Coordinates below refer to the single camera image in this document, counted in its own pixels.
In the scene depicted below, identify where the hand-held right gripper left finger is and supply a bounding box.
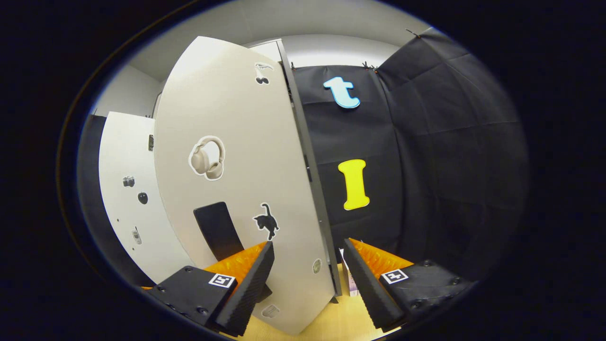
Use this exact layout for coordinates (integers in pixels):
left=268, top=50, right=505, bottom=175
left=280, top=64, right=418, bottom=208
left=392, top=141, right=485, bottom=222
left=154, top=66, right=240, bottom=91
left=142, top=241, right=275, bottom=338

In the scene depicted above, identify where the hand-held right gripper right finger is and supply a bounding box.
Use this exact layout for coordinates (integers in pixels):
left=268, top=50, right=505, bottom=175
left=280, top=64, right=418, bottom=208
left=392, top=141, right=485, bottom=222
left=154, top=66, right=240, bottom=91
left=342, top=238, right=475, bottom=332

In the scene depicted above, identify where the white grey shoe cabinet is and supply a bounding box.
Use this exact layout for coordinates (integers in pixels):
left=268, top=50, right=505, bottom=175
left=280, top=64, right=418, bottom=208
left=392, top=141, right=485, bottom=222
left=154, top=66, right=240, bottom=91
left=244, top=39, right=342, bottom=304

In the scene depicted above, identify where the white shoe cabinet door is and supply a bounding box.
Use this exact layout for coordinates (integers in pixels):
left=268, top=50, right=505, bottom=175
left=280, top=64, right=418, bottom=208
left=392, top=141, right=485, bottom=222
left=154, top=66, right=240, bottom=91
left=154, top=36, right=338, bottom=336
left=98, top=111, right=196, bottom=285

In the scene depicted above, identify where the black backdrop cloth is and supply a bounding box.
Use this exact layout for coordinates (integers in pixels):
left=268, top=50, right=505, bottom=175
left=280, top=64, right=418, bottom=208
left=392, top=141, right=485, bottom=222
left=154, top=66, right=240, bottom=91
left=77, top=27, right=530, bottom=289

